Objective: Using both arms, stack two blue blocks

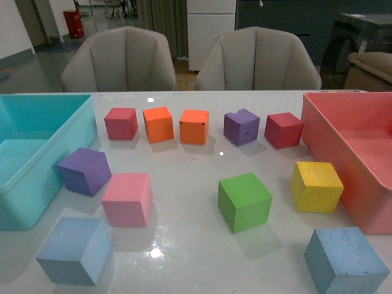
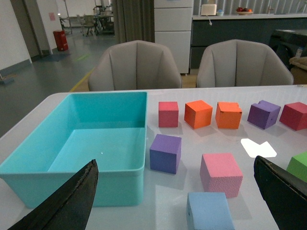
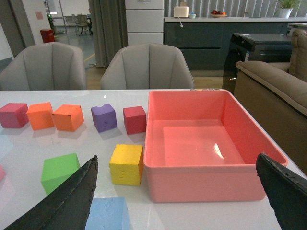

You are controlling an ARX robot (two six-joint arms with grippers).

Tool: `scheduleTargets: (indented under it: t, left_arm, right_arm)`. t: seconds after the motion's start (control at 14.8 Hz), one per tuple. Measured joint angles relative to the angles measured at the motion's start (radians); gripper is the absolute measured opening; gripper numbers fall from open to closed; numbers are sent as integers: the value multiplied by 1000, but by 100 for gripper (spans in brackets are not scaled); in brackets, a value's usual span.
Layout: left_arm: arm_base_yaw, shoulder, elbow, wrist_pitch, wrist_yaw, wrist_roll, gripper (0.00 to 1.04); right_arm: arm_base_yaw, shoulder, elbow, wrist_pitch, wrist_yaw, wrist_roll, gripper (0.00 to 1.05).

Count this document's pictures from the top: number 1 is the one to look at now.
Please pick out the red box on floor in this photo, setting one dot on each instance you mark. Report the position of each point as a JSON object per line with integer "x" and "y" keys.
{"x": 74, "y": 24}

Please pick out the purple notched foam cube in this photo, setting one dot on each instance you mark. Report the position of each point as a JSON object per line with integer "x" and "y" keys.
{"x": 241, "y": 127}

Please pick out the orange foam cube left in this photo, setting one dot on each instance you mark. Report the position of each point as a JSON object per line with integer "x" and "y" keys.
{"x": 158, "y": 124}

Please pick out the light blue foam cube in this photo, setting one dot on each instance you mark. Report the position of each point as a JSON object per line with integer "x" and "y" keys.
{"x": 76, "y": 251}
{"x": 341, "y": 260}

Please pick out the crimson foam cube left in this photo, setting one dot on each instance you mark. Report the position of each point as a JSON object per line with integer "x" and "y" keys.
{"x": 121, "y": 123}

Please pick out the dark red foam cube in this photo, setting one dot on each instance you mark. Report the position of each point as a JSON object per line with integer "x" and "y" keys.
{"x": 283, "y": 130}

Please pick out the purple foam cube left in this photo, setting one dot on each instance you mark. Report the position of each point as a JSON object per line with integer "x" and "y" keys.
{"x": 85, "y": 171}

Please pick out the teal plastic bin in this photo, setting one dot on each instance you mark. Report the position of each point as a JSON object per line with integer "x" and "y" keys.
{"x": 37, "y": 132}

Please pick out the pink foam cube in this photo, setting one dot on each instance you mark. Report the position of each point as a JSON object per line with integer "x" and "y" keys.
{"x": 128, "y": 199}

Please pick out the white drawer cabinet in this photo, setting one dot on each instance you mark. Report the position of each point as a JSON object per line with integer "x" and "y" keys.
{"x": 206, "y": 20}

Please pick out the grey armchair right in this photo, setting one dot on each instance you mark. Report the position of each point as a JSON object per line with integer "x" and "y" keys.
{"x": 258, "y": 59}

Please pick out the grey curtain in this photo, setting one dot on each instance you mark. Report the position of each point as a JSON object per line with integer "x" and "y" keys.
{"x": 168, "y": 18}

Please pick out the orange foam cube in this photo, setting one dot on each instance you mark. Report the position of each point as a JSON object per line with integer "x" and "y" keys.
{"x": 194, "y": 127}
{"x": 158, "y": 124}

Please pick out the grey armchair left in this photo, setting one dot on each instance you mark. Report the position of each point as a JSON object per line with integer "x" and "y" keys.
{"x": 120, "y": 60}

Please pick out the pink plastic bin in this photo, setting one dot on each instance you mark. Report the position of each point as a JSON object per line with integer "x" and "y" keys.
{"x": 352, "y": 130}

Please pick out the beige sofa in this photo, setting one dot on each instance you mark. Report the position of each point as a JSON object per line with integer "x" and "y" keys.
{"x": 369, "y": 72}

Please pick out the yellow foam cube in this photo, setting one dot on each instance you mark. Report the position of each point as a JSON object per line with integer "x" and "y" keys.
{"x": 315, "y": 187}

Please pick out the black appliance box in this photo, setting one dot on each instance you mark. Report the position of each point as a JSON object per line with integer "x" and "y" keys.
{"x": 355, "y": 33}

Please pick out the grey armchair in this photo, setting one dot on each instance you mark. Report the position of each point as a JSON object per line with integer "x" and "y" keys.
{"x": 120, "y": 60}
{"x": 258, "y": 59}

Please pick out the orange foam cube right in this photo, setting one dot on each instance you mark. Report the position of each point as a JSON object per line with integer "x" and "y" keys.
{"x": 194, "y": 127}

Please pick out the green foam cube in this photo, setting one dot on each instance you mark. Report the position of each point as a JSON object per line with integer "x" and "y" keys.
{"x": 244, "y": 202}

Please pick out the dark grey counter cabinet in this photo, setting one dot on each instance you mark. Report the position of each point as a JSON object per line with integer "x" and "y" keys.
{"x": 311, "y": 21}

